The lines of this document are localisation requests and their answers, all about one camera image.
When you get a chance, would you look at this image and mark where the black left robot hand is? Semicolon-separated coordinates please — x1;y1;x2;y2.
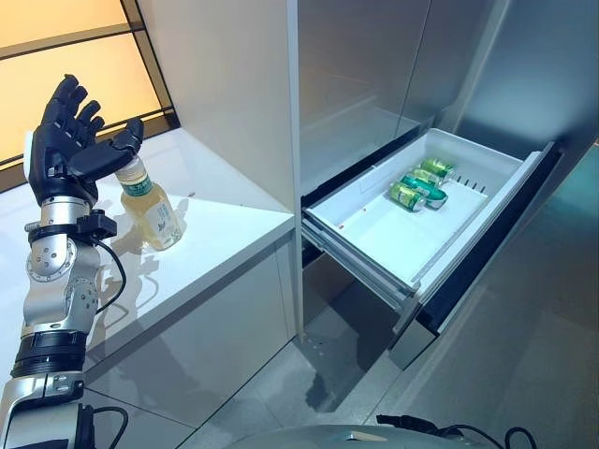
25;73;145;210

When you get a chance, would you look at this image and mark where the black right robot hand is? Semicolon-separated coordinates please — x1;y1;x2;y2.
375;412;441;436

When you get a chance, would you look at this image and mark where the tea bottle with white cap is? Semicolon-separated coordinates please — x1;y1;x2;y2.
114;156;187;253

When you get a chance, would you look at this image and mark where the white fridge drawer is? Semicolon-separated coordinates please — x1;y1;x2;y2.
300;126;565;370

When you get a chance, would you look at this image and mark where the stainless steel fridge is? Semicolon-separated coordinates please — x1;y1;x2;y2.
285;0;599;370

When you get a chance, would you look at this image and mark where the grey robot torso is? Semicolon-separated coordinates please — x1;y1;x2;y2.
270;423;413;449

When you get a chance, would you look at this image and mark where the black framed glowing window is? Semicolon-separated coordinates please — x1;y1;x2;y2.
0;0;182;193

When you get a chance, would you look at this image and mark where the white tall side panel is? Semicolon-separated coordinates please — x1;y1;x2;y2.
135;0;300;216

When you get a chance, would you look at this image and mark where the white counter cabinet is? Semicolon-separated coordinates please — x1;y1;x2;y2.
0;126;300;441

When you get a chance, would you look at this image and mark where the teal drink can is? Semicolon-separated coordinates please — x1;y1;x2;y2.
400;175;449;210

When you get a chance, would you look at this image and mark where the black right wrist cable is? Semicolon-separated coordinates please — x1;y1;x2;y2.
434;423;534;449

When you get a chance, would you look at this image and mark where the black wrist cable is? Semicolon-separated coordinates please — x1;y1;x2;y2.
88;238;130;449
434;423;534;449

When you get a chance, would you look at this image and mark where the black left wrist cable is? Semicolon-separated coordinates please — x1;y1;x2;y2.
88;238;130;449

